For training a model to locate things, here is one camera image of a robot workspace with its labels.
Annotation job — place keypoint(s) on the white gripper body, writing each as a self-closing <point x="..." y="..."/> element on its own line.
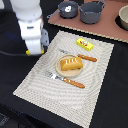
<point x="34" y="35"/>

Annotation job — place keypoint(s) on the white toy fish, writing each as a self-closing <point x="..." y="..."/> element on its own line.
<point x="68" y="8"/>

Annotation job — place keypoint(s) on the yellow butter box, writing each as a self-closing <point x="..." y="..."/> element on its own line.
<point x="84" y="44"/>

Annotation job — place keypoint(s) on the orange bread loaf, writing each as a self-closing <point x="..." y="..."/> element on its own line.
<point x="71" y="63"/>

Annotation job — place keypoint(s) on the yellow cheese wedge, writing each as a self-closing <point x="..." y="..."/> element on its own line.
<point x="28" y="53"/>

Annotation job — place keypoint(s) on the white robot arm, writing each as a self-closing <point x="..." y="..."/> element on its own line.
<point x="30" y="20"/>

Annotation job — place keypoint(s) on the small grey pot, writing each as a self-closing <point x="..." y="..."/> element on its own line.
<point x="61" y="10"/>

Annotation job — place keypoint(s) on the round beige plate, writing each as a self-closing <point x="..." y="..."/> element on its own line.
<point x="67" y="73"/>

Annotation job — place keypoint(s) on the large grey pot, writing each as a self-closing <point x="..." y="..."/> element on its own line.
<point x="90" y="12"/>

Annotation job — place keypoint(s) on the brown wooden tray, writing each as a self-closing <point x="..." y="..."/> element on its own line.
<point x="106" y="27"/>

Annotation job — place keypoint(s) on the woven beige placemat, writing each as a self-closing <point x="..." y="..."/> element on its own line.
<point x="70" y="102"/>

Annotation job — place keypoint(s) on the beige bowl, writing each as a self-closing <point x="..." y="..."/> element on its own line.
<point x="123" y="14"/>

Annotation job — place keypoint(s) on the fork with wooden handle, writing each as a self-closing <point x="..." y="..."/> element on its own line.
<point x="54" y="76"/>

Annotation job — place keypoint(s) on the knife with wooden handle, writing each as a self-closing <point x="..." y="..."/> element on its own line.
<point x="79" y="55"/>

